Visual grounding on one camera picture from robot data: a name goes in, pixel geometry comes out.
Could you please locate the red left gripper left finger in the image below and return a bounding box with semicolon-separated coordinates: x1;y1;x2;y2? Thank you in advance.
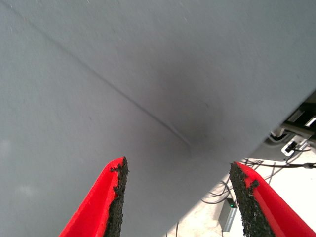
59;156;129;237

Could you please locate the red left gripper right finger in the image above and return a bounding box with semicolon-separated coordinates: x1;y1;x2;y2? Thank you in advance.
229;161;316;237

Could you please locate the grey box with green light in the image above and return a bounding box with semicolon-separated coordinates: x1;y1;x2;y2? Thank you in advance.
218;198;239;233

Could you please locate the grey base panel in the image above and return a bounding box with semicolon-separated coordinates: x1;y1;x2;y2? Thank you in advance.
264;132;316;158

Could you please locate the dark grey table cloth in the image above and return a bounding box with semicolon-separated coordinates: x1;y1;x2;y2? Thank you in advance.
0;0;316;237

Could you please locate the black cable bundle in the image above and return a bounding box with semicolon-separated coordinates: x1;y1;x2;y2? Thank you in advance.
201;145;316;205

